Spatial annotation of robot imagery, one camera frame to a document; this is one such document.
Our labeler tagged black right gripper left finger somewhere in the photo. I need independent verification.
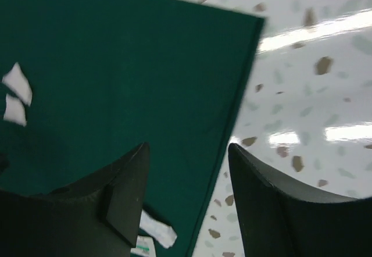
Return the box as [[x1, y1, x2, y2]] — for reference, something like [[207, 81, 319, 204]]
[[1, 142, 150, 256]]

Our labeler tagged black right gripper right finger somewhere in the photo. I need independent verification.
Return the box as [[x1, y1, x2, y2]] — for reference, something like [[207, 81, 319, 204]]
[[228, 143, 371, 257]]

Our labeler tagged green striped white packet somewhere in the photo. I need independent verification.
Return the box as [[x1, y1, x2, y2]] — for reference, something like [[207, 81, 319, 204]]
[[131, 235, 156, 257]]

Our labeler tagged white crinkled sterile pouch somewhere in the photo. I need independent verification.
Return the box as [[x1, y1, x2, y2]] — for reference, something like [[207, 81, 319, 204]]
[[139, 210, 177, 249]]

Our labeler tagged white gauze pad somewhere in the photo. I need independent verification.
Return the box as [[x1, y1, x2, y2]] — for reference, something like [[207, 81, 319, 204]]
[[2, 62, 33, 106], [3, 94, 27, 127]]

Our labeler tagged dark green surgical cloth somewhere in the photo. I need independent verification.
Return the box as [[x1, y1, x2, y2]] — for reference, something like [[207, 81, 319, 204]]
[[1, 0, 264, 256]]

